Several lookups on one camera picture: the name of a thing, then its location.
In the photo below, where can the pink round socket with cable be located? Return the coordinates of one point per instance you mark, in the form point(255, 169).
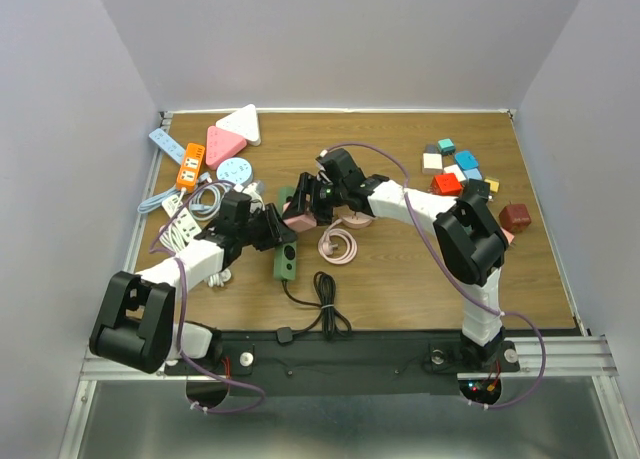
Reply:
point(337, 245)

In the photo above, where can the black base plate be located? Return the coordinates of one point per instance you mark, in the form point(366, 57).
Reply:
point(364, 363)

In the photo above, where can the white triangular power strip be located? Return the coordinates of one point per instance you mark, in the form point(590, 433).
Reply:
point(244, 122)

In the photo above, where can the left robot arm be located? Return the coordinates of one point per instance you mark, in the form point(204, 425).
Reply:
point(135, 323)

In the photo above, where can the light blue cube plug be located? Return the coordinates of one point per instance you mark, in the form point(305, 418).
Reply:
point(473, 174)

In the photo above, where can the green power strip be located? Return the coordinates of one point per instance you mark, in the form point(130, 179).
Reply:
point(285, 255)

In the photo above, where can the pink cube plug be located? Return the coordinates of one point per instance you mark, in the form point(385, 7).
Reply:
point(509, 236)

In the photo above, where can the dark red cube plug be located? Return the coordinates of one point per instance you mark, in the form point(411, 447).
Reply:
point(515, 218)

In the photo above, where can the teal cube plug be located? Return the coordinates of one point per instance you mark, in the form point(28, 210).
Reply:
point(446, 146)

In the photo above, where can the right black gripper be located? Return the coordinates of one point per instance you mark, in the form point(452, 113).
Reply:
point(308, 185)

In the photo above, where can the light blue power strip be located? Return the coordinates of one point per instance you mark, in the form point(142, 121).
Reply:
point(168, 145)

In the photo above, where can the small white cube plug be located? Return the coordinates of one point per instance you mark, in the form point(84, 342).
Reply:
point(457, 172)

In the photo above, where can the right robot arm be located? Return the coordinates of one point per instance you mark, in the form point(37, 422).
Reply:
point(472, 244)

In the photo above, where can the pink cube socket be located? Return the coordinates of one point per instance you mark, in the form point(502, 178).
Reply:
point(302, 222)

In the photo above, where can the blue round socket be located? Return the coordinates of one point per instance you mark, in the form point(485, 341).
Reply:
point(235, 170)

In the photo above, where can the orange power strip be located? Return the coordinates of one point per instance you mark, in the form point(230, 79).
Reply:
point(190, 168)

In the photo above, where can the black cube plug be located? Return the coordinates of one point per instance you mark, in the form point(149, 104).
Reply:
point(478, 187)

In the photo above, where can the yellow cube plug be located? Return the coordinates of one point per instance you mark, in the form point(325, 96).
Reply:
point(493, 183)

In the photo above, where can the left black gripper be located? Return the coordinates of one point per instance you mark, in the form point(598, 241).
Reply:
point(274, 231)

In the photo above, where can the pink triangular power strip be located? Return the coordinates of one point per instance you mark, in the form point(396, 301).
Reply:
point(221, 145)

